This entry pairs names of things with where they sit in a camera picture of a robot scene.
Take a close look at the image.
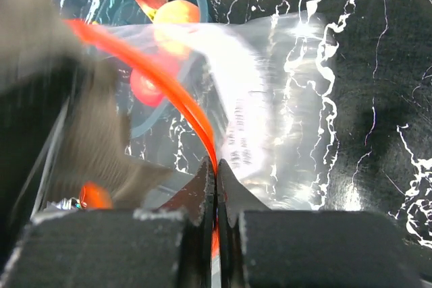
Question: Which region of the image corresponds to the clear zip top bag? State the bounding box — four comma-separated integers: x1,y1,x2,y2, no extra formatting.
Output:
65,11,340,211

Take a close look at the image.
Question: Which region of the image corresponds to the blue plastic container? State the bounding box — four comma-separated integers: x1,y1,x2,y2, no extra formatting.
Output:
55,0,213,146

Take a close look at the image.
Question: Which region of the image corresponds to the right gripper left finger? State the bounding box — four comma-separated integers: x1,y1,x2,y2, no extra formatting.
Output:
1,159,215,287

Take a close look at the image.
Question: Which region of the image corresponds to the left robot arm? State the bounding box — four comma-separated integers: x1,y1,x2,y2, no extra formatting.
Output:
1,0,171,259

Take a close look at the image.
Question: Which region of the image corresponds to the orange fake fruit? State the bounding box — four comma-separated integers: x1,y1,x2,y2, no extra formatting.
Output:
153,0,200,58

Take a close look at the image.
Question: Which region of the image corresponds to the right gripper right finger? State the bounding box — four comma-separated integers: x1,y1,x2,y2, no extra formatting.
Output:
216,161,425,287

